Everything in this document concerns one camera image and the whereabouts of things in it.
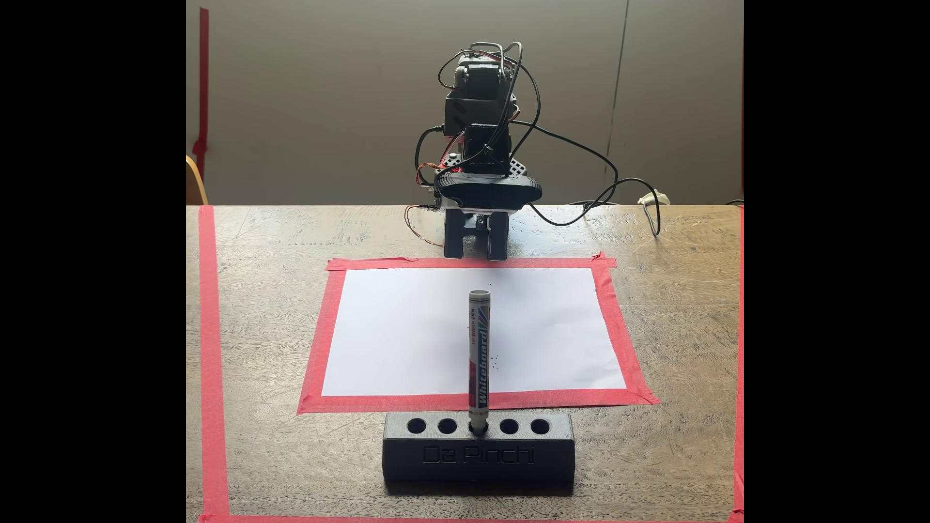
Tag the black oval webcam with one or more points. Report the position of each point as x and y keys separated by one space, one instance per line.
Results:
x=488 y=191

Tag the whiteboard marker pen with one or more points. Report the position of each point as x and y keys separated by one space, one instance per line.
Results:
x=479 y=356

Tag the white plug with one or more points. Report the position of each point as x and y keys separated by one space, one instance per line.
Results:
x=654 y=197

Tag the black pen holder block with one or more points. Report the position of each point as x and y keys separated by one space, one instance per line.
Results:
x=478 y=459

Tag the wooden chair back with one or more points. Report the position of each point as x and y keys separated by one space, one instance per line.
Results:
x=196 y=181

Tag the red tape strip on paper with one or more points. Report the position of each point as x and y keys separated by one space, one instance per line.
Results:
x=552 y=262
x=320 y=341
x=567 y=399
x=617 y=327

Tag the long red table tape strip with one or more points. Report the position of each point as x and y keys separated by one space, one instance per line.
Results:
x=212 y=363
x=739 y=363

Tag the white paper sheet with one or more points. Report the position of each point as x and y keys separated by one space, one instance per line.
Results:
x=407 y=334

